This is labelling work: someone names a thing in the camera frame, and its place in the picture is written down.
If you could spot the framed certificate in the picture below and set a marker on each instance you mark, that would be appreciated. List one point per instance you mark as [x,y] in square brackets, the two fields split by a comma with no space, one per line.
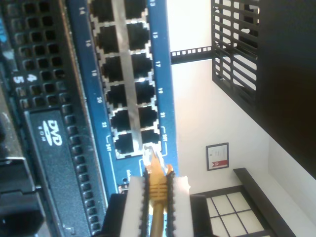
[217,153]

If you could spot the black framed paper screen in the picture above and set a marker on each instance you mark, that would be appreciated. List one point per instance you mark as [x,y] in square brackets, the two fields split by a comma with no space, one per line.
[243,177]

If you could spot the black rack server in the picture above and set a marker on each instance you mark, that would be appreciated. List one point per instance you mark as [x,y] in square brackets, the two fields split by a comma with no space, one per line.
[37,123]

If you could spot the black lattice panel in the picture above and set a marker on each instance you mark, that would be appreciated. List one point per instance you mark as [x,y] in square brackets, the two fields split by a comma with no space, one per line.
[232,90]

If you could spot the large black panel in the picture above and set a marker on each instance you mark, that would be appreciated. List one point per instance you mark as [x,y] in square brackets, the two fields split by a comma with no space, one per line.
[291,74]

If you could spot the blue network switch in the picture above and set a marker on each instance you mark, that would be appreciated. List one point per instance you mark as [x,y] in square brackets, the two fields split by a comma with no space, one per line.
[84,74]

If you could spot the black perforated rack post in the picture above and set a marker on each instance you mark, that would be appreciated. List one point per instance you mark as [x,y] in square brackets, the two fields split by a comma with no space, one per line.
[187,58]

